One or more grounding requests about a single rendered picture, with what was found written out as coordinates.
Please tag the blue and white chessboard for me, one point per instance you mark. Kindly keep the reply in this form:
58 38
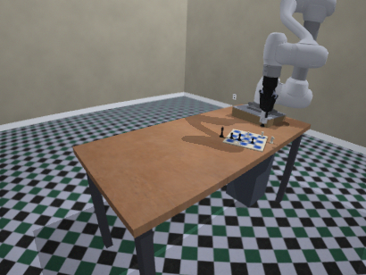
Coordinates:
258 145

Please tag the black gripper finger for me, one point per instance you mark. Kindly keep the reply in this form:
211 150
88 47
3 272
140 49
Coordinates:
270 101
262 102

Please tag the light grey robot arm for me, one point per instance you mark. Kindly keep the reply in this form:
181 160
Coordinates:
304 55

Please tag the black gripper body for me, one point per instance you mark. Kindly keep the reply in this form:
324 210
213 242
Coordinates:
269 84

